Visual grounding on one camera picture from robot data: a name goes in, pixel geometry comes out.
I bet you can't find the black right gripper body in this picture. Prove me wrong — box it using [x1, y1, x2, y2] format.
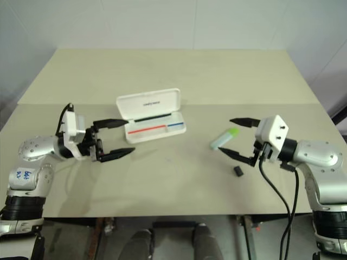
[250, 140, 273, 167]

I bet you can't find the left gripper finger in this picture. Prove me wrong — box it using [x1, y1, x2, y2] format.
[99, 147, 136, 164]
[93, 118, 128, 129]

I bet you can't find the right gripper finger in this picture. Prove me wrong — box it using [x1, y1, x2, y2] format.
[218, 147, 257, 167]
[229, 117, 261, 128]

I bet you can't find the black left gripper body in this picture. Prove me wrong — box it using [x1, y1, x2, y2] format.
[78, 123, 104, 163]

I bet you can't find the white plastic pencil case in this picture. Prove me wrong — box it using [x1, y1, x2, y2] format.
[115, 87, 188, 144]

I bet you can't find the rusty metal table leg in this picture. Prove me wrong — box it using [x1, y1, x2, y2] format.
[234, 215, 262, 260]
[92, 216, 116, 260]

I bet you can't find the dark grey rounded shape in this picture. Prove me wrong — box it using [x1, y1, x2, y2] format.
[192, 223, 221, 260]
[123, 229, 155, 260]

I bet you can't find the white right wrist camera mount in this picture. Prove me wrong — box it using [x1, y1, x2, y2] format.
[254, 114, 290, 164]

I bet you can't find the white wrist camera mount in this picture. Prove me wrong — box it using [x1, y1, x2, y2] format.
[254, 114, 290, 164]
[58, 110, 88, 161]

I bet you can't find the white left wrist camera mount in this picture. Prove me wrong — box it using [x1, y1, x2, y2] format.
[58, 110, 88, 161]

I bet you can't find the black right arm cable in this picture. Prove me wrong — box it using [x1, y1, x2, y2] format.
[257, 155, 300, 260]

